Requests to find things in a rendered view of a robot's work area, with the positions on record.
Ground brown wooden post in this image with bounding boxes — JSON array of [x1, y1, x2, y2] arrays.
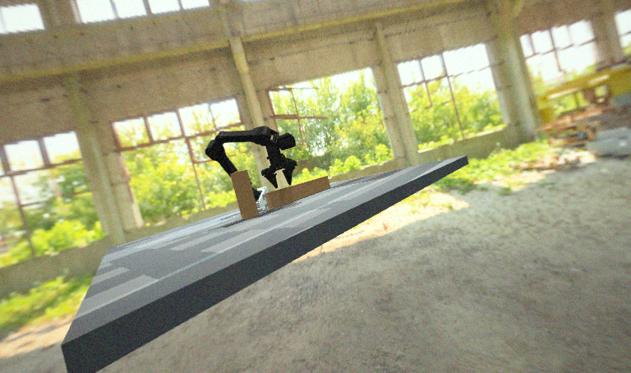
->
[[230, 170, 259, 219]]

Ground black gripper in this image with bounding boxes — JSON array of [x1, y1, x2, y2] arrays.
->
[[261, 151, 297, 188]]

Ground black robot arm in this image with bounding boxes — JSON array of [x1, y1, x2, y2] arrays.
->
[[205, 126, 296, 177]]

